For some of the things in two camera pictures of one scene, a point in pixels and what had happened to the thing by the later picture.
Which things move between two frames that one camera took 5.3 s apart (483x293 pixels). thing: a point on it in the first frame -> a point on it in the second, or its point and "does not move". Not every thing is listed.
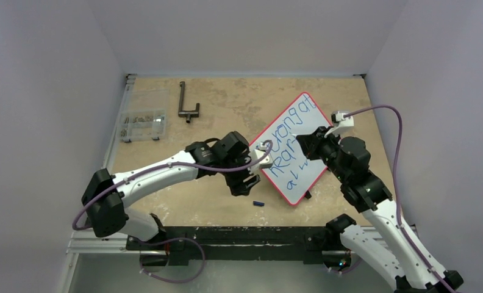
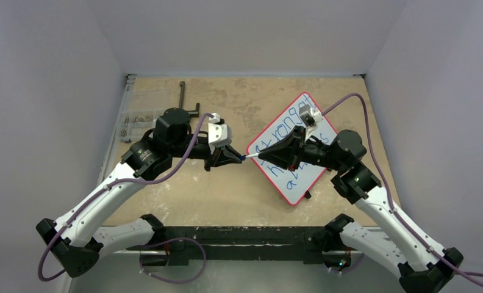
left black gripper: [241, 177] -> [213, 157]
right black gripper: [313, 144] -> [299, 147]
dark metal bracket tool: [187, 113] does not move
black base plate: [313, 245] does not move
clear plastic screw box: [143, 116] does not move
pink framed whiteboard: [293, 172] does not move
